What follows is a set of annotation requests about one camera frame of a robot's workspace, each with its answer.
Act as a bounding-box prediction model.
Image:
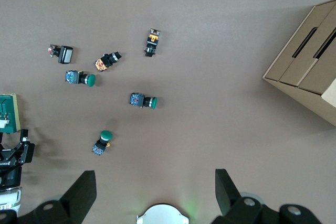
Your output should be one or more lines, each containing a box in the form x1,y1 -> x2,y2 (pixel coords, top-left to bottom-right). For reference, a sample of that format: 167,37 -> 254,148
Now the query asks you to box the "black square push button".
48,45 -> 74,65

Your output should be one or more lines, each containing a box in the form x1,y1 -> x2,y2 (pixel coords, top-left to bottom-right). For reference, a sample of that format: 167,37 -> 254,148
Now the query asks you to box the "brown cardboard box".
262,0 -> 336,127

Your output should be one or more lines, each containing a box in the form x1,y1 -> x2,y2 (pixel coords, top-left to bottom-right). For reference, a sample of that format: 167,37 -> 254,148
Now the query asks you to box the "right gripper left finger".
0,170 -> 97,224

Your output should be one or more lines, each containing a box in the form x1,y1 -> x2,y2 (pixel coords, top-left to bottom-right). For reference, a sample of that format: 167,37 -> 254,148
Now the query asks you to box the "green load switch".
0,93 -> 22,134

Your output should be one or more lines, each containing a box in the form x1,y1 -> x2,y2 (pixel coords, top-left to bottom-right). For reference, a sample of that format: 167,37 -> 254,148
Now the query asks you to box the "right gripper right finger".
211,168 -> 323,224

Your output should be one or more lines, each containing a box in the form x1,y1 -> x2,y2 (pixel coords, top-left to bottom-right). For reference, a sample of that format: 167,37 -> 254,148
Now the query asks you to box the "green mushroom push button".
129,92 -> 158,110
65,70 -> 97,88
91,130 -> 113,156

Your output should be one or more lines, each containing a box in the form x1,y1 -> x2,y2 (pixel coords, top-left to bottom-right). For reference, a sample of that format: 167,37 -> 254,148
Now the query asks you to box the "black orange selector switch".
93,51 -> 123,73
143,28 -> 161,57

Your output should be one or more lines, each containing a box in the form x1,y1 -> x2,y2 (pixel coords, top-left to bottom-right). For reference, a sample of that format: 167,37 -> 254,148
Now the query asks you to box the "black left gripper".
0,129 -> 35,190

